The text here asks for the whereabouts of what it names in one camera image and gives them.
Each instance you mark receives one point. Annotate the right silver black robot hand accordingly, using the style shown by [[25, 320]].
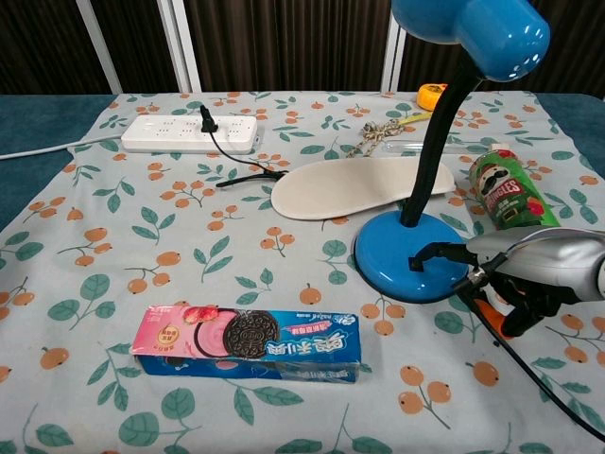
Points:
[[543, 265]]

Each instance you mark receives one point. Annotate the blue desk lamp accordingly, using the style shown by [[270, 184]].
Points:
[[392, 255]]

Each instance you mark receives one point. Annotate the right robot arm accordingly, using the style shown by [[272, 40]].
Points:
[[601, 279]]

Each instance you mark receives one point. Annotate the green Pringles can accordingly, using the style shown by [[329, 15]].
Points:
[[510, 194]]

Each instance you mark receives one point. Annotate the clear plastic tube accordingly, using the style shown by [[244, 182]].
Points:
[[402, 147]]

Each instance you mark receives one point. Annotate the yellow tape measure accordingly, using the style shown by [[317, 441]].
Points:
[[431, 95]]

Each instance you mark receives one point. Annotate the beige shoe insole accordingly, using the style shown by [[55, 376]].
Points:
[[331, 189]]

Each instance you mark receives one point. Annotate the Oreo cookie box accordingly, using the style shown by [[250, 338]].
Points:
[[283, 350]]

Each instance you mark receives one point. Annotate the dark pleated curtain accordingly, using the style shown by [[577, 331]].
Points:
[[283, 42]]

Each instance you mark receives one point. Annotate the floral orange fruit tablecloth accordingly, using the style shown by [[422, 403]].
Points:
[[189, 246]]

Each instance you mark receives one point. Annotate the white power strip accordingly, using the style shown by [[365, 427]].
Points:
[[156, 133]]

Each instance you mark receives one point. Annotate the white frame post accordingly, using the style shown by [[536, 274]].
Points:
[[101, 47], [392, 61], [182, 47]]

